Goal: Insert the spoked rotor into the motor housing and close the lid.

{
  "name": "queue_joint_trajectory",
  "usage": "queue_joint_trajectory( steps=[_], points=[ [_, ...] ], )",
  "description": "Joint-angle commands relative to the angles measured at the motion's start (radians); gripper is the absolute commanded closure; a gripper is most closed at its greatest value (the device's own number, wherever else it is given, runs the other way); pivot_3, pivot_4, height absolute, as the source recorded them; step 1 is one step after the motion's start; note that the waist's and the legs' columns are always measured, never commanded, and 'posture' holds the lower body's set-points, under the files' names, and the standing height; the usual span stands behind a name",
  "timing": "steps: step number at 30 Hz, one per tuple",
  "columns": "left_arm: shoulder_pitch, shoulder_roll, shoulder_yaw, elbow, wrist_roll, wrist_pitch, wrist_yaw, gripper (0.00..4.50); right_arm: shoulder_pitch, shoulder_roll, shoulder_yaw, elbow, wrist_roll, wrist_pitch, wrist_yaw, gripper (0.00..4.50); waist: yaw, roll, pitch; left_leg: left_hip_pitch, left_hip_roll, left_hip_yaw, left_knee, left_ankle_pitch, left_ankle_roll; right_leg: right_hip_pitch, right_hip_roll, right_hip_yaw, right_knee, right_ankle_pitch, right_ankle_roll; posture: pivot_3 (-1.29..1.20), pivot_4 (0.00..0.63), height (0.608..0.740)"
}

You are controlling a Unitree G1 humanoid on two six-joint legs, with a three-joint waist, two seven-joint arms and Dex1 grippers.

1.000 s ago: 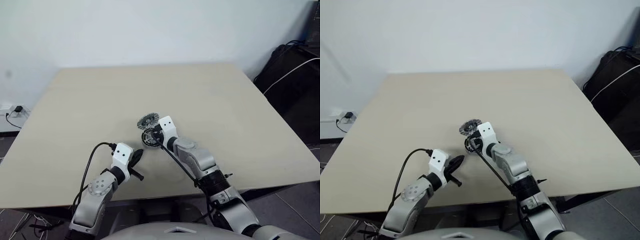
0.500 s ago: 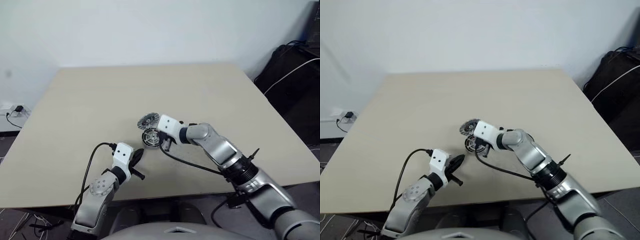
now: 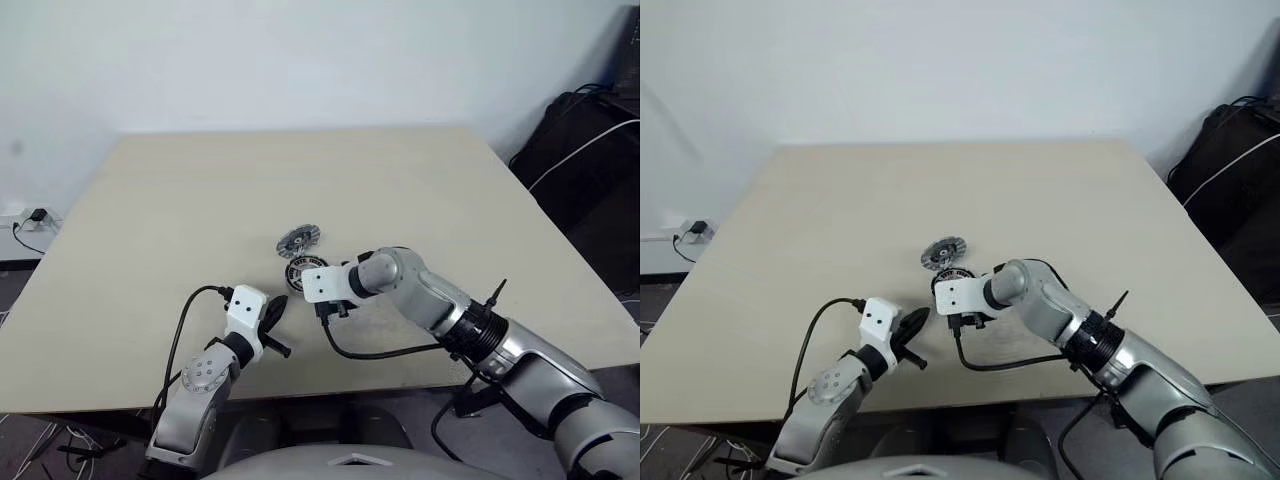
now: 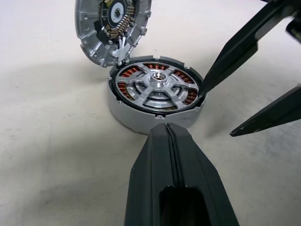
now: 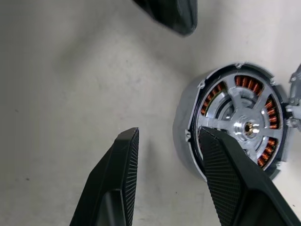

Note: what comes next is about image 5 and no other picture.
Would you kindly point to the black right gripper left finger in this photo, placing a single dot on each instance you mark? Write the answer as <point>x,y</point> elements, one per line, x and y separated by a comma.
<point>110,188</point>

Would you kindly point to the grey motor housing copper windings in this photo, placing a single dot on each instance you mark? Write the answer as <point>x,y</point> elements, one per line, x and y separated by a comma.
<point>185,110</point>

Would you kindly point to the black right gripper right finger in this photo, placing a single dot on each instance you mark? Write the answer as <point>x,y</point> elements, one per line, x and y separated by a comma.
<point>235,183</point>

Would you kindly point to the grey round motor end cover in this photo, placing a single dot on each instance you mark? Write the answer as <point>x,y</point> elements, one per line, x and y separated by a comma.
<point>295,94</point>

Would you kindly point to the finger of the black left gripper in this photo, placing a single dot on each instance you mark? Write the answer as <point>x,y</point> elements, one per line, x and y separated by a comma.
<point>178,16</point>

